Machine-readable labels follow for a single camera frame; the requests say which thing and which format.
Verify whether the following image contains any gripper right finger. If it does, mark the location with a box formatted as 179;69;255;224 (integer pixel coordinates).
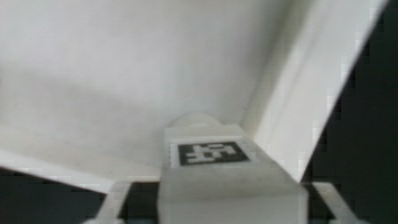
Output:
301;182;362;224

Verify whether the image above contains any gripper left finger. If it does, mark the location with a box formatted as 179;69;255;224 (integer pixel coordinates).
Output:
84;180;161;224

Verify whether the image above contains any white square tabletop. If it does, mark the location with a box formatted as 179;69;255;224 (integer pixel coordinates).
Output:
0;0;388;192

